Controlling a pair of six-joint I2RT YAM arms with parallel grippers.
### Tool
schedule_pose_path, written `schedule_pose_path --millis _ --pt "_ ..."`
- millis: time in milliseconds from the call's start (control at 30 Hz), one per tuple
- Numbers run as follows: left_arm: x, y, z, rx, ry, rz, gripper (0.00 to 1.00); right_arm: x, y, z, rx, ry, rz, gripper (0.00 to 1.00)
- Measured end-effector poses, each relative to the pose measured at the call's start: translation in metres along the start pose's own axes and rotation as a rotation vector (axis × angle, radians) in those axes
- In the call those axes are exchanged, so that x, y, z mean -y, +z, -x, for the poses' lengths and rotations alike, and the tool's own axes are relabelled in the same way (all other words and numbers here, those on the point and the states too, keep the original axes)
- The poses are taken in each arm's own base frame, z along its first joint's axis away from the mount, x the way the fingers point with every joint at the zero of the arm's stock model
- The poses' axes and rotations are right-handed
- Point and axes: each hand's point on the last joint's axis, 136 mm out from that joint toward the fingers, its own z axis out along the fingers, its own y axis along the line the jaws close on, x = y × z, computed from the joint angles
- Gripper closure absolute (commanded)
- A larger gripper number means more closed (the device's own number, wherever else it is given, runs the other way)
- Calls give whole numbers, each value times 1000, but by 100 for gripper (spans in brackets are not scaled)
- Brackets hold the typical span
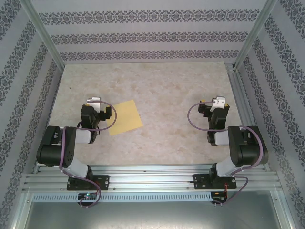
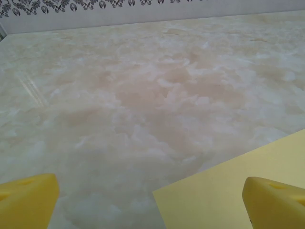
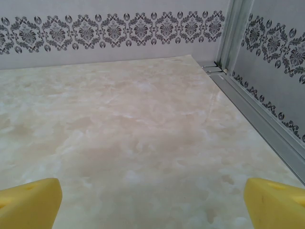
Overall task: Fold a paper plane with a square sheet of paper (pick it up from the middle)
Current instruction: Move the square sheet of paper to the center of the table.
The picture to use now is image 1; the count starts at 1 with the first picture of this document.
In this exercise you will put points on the yellow paper sheet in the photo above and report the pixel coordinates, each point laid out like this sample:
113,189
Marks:
126,119

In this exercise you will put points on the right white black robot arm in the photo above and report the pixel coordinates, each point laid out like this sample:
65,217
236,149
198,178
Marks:
247,148

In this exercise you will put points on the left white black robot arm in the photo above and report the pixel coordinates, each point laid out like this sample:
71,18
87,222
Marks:
54,148

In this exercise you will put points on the grey metal sheet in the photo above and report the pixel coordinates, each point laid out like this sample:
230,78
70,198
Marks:
152,217

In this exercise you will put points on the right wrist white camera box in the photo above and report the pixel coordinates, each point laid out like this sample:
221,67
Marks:
219,102

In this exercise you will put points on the aluminium side rail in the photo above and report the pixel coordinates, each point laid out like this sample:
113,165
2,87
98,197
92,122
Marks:
236,78

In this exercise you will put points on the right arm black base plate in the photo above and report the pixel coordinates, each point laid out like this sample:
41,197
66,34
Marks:
200,181

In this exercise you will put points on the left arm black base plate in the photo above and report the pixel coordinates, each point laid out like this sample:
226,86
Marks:
103,182

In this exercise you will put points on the aluminium frame post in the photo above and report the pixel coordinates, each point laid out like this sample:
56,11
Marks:
44,33
255,33

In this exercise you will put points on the long aluminium mounting rail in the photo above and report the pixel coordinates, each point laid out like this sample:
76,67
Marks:
152,179

